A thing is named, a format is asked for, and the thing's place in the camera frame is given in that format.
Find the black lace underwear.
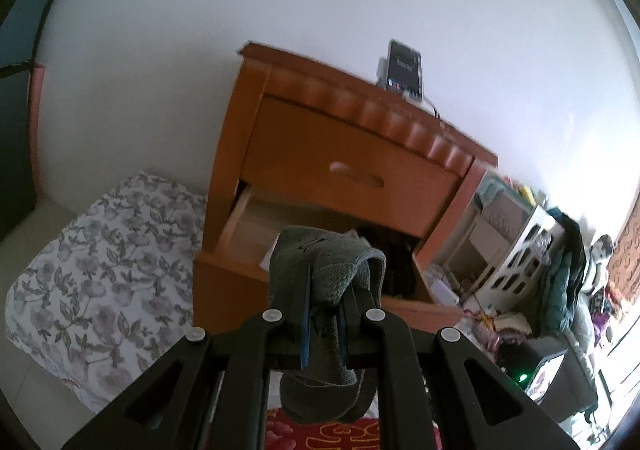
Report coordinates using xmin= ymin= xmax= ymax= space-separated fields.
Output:
xmin=357 ymin=227 xmax=418 ymax=301

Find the white cutout rack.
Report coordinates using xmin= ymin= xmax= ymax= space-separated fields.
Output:
xmin=480 ymin=217 xmax=556 ymax=301

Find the teal cloth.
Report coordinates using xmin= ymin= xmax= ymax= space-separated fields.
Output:
xmin=475 ymin=177 xmax=511 ymax=211

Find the wooden nightstand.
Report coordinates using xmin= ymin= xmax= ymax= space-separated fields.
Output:
xmin=192 ymin=43 xmax=499 ymax=346

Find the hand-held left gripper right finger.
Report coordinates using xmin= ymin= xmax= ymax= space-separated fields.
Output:
xmin=320 ymin=287 xmax=583 ymax=450

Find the pink board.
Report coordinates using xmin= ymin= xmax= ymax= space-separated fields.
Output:
xmin=27 ymin=65 xmax=48 ymax=196

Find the brown patterned curtain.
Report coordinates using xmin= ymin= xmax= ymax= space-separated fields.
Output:
xmin=610 ymin=195 xmax=640 ymax=281

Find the red floral blanket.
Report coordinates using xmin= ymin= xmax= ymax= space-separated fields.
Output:
xmin=265 ymin=405 xmax=441 ymax=450

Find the white plastic box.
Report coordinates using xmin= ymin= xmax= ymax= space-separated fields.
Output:
xmin=432 ymin=280 xmax=461 ymax=306

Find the small white cabinet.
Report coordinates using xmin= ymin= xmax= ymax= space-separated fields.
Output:
xmin=430 ymin=175 xmax=538 ymax=291

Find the laptop screen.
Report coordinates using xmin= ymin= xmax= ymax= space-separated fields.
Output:
xmin=527 ymin=352 xmax=568 ymax=403

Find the grey sock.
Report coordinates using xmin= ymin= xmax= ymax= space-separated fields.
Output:
xmin=268 ymin=225 xmax=388 ymax=426

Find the black smartphone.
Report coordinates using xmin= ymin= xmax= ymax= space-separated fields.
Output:
xmin=376 ymin=39 xmax=425 ymax=102

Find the shallow wooden drawer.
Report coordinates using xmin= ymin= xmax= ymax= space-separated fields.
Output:
xmin=241 ymin=95 xmax=463 ymax=238

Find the grey white plush toy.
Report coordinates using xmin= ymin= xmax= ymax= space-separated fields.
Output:
xmin=585 ymin=234 xmax=618 ymax=296

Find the teal jacket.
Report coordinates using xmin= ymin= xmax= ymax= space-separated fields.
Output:
xmin=542 ymin=210 xmax=588 ymax=336

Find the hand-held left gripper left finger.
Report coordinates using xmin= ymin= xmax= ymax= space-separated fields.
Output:
xmin=62 ymin=270 xmax=313 ymax=450

